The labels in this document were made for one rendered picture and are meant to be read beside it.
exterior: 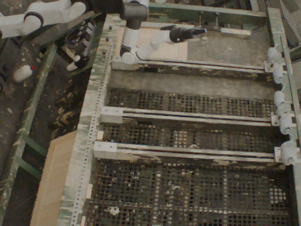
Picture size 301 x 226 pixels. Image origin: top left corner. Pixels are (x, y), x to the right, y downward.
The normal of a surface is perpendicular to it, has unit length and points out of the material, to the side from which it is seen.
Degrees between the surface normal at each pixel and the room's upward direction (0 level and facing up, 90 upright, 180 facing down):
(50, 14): 90
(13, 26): 90
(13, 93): 0
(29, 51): 0
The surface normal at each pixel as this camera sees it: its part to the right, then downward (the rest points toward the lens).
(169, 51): 0.01, -0.66
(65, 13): -0.09, 0.75
